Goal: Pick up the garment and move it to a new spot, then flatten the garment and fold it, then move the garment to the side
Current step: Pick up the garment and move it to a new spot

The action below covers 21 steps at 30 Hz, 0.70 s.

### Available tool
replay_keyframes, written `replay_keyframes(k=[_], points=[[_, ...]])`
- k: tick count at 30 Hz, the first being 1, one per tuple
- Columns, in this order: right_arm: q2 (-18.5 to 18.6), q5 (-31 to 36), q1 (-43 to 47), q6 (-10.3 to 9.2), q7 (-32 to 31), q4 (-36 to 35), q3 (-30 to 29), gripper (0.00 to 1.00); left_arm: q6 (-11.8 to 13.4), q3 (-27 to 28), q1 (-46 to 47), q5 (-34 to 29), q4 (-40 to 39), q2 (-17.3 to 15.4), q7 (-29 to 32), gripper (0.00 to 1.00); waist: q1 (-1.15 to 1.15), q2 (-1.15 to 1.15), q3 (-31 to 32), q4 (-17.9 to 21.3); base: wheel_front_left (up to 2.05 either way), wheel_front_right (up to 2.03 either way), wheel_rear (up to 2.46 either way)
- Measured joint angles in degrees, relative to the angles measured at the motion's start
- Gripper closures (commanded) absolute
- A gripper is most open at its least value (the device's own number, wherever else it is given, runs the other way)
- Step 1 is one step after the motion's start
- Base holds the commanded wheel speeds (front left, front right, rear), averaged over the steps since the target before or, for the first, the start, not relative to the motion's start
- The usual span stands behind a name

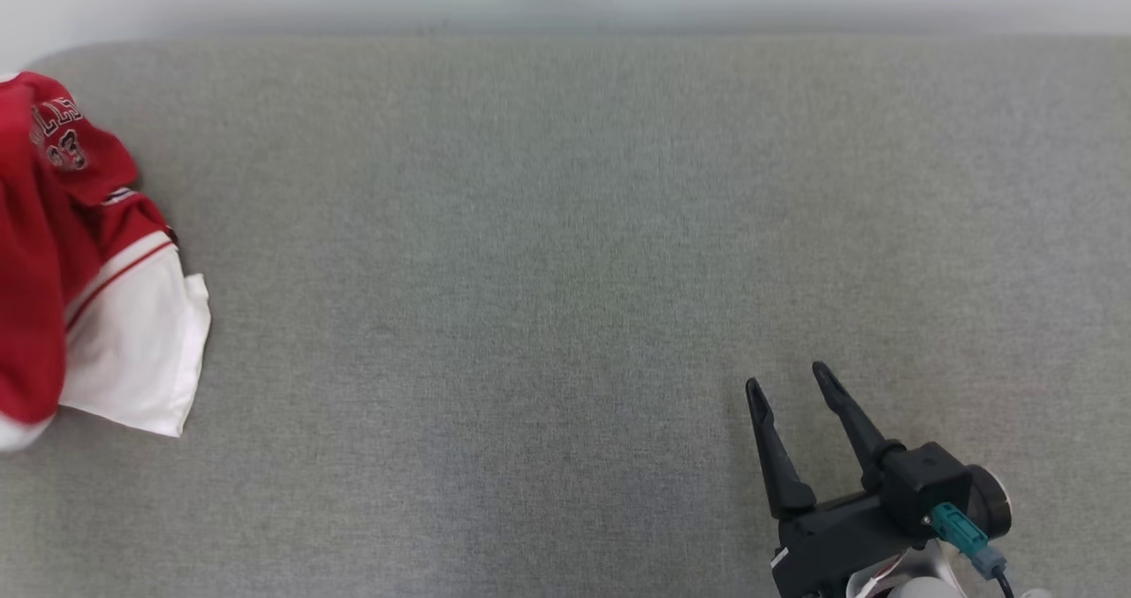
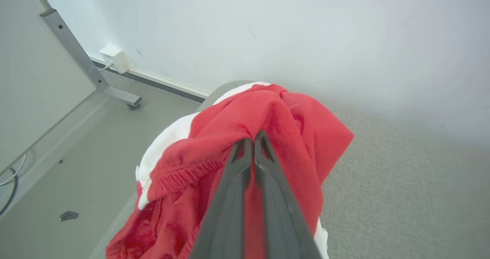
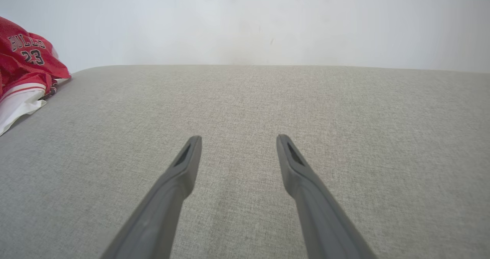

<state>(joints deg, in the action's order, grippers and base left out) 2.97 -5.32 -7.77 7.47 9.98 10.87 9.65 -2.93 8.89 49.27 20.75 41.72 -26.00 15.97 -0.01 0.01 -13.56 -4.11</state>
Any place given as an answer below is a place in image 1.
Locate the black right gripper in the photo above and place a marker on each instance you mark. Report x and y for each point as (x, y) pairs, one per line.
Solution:
(831, 545)

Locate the red and white jersey shirt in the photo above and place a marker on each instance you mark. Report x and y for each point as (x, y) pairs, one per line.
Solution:
(53, 253)

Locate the grey fabric sofa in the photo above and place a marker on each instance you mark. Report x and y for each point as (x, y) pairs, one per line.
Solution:
(548, 298)

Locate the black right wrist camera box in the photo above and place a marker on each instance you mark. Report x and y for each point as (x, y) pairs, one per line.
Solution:
(923, 483)

